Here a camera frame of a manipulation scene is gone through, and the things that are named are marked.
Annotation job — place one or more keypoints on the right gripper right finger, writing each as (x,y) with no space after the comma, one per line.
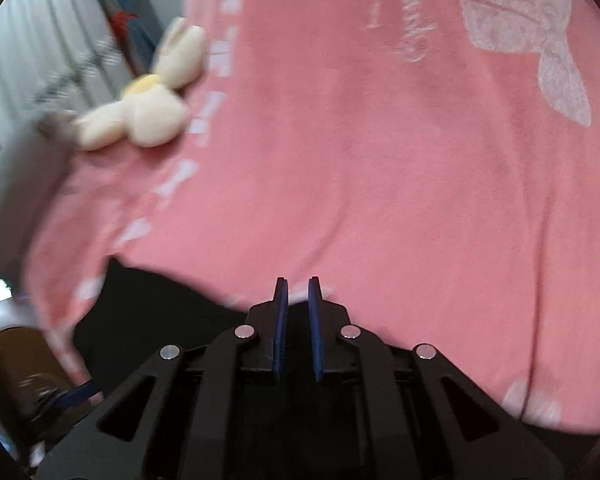
(439,424)

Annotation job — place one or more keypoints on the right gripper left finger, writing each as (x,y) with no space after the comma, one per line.
(139,428)

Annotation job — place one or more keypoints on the black pants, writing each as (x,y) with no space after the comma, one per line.
(138,312)

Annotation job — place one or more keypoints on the pink fleece blanket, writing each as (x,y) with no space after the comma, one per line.
(435,163)

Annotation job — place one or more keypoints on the grey plush pillow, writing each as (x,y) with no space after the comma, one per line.
(34,161)

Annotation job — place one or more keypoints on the cream flower plush toy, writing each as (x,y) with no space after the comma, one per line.
(150,111)

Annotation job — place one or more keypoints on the grey curtain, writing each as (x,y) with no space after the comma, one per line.
(56,55)

